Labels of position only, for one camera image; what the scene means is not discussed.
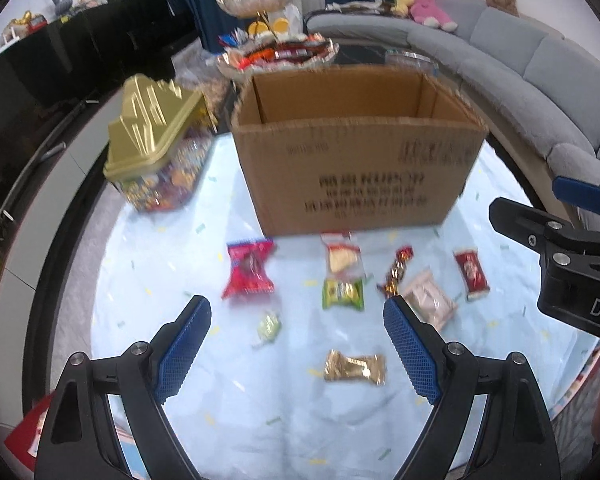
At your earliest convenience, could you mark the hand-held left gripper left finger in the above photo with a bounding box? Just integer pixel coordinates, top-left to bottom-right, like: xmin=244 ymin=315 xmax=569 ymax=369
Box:
xmin=32 ymin=295 xmax=213 ymax=480

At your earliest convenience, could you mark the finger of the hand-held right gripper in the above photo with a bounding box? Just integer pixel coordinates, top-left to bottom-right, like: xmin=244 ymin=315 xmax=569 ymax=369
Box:
xmin=489 ymin=198 xmax=600 ymax=266
xmin=552 ymin=176 xmax=600 ymax=215

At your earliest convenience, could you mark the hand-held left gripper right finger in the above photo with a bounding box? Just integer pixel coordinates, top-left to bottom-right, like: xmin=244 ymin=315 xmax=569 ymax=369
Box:
xmin=382 ymin=296 xmax=563 ymax=480

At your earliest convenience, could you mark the pale pink snack packet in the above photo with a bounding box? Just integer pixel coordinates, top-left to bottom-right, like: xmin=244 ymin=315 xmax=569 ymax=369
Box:
xmin=402 ymin=268 xmax=460 ymax=331

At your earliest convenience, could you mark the gold foil snack packet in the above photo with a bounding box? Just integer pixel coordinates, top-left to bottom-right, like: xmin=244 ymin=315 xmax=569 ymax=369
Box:
xmin=323 ymin=349 xmax=387 ymax=386

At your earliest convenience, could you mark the small dark red snack packet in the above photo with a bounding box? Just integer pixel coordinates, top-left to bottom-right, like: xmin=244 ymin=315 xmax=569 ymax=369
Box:
xmin=453 ymin=248 xmax=491 ymax=302

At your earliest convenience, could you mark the red gold foil candy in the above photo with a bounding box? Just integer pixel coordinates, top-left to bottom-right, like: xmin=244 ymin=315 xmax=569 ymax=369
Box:
xmin=377 ymin=246 xmax=415 ymax=297

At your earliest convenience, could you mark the light green candy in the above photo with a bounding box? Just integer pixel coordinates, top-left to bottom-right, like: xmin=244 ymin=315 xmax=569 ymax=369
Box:
xmin=252 ymin=310 xmax=283 ymax=348

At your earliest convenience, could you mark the green snack packet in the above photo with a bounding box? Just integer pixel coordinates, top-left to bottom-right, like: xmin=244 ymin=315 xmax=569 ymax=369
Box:
xmin=322 ymin=277 xmax=366 ymax=312

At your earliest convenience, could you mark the clear cake slice packet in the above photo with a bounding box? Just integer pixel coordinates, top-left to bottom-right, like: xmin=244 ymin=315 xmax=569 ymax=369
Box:
xmin=321 ymin=232 xmax=367 ymax=283

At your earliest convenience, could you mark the brown cardboard box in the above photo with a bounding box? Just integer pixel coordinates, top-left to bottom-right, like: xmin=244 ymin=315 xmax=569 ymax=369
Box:
xmin=230 ymin=65 xmax=490 ymax=237

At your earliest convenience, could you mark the pile of wrapped snacks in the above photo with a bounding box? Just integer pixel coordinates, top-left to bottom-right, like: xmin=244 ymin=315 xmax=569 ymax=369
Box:
xmin=220 ymin=30 xmax=331 ymax=71

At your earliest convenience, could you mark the grey sofa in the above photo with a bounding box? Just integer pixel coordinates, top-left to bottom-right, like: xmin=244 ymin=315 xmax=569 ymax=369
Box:
xmin=305 ymin=0 xmax=600 ymax=233

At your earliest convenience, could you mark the red flat box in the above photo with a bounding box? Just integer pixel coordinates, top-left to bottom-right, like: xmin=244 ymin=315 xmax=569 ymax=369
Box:
xmin=5 ymin=392 xmax=56 ymax=461

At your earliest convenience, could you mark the candy jar with gold lid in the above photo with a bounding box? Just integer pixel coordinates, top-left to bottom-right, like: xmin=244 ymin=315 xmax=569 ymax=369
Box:
xmin=103 ymin=73 xmax=216 ymax=213

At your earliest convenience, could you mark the pink plush toy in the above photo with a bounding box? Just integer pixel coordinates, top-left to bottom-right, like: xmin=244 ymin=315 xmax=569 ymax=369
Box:
xmin=407 ymin=0 xmax=458 ymax=32

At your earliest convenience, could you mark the clear plastic bag of nuts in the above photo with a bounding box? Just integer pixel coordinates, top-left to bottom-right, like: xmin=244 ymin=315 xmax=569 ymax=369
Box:
xmin=175 ymin=42 xmax=231 ymax=133

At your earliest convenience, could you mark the black cabinet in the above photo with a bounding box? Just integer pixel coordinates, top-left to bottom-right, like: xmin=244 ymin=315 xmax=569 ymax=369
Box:
xmin=0 ymin=0 xmax=201 ymax=256

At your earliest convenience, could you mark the white gold tiered snack stand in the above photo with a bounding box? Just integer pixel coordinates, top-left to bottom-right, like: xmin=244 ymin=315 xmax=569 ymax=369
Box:
xmin=215 ymin=0 xmax=341 ymax=80

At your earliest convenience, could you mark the red gold gift box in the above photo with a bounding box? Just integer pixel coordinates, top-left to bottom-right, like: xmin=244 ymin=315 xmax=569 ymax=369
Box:
xmin=2 ymin=10 xmax=48 ymax=43

